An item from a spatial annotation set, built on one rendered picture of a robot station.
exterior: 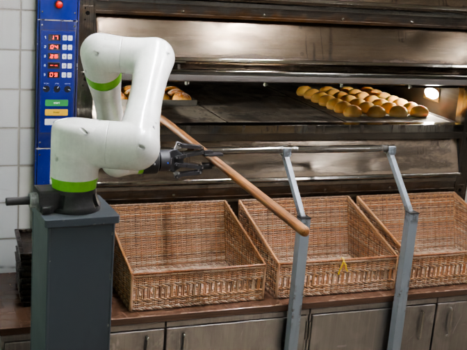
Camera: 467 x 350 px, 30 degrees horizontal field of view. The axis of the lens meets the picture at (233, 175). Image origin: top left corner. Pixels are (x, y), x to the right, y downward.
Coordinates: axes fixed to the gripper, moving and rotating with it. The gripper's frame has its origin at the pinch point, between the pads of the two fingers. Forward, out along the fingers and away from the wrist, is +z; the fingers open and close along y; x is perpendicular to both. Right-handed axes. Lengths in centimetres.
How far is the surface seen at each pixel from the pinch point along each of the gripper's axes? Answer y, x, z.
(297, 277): 48, 0, 38
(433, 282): 60, -11, 109
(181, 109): 1, -94, 17
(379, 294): 61, -7, 80
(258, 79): -21, -45, 34
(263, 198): -0.4, 49.4, -1.0
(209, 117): 1, -77, 25
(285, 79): -22, -46, 46
